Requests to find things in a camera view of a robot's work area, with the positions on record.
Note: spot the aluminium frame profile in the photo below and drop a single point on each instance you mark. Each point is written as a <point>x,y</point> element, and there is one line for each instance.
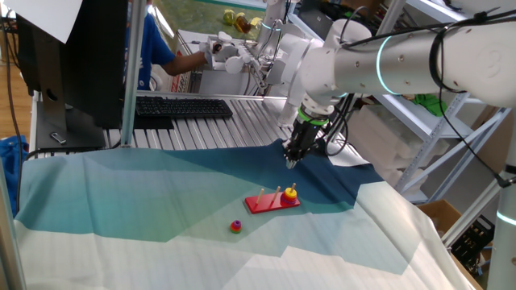
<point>467,219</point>
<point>133,72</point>

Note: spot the black computer monitor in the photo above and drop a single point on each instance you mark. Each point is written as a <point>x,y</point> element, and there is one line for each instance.
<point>96,60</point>

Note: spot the white paper sheet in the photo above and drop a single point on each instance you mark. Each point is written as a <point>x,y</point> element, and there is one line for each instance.
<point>48,16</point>

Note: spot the white foam packing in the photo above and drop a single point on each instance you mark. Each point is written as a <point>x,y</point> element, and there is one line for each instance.
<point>387,133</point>

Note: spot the silver USB stick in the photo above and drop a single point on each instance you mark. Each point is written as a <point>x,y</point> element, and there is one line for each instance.
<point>58,138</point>

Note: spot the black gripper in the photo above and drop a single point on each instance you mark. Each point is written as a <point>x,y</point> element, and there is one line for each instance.
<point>304,139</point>

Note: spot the bulky white idle robot arm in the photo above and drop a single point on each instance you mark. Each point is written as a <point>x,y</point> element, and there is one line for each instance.
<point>290,60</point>

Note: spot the white gloved person hand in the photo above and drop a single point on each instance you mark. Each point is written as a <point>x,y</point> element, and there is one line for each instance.
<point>206,53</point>

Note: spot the white metal shelf rack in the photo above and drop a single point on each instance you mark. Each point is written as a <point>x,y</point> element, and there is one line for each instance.
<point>421,155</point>

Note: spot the blue green white cloth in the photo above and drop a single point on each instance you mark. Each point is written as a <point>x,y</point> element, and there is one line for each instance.
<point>121,193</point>

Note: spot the cardboard box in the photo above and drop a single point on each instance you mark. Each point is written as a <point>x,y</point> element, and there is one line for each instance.
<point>439,213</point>

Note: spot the red Hanoi base with pegs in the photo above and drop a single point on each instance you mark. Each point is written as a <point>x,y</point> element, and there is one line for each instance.
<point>262,205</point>

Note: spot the amber bottle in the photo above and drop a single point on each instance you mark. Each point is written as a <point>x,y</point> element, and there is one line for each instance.
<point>243,23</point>

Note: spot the blue bag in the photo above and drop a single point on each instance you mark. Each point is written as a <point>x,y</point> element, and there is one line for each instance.
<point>10,173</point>

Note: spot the yellow-green bottle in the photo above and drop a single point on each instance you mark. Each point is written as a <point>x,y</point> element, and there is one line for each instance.
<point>229,17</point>

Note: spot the person in blue shirt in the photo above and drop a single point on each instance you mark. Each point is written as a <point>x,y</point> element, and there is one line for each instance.
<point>151,48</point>

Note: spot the bare person forearm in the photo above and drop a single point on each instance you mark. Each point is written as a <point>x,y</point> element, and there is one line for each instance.
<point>185,65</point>

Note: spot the green crumpled cloth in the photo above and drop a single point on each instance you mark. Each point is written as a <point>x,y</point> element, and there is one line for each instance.
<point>431,104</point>

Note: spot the white workbench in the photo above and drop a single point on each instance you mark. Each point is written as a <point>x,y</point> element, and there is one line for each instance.
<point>225,84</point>

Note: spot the slim white robot arm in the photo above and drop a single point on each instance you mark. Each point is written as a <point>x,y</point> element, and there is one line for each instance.
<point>274,16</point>

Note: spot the white gripper device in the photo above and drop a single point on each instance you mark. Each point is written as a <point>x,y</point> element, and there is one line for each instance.
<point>230,54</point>

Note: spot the black keyboard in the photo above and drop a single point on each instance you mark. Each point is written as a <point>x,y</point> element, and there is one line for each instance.
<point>181,107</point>

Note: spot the black plastic crate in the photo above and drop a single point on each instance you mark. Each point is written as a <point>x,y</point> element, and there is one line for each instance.
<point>471,241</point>

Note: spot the yellow bottle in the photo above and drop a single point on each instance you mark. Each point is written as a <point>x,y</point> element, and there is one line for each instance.
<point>256,22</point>

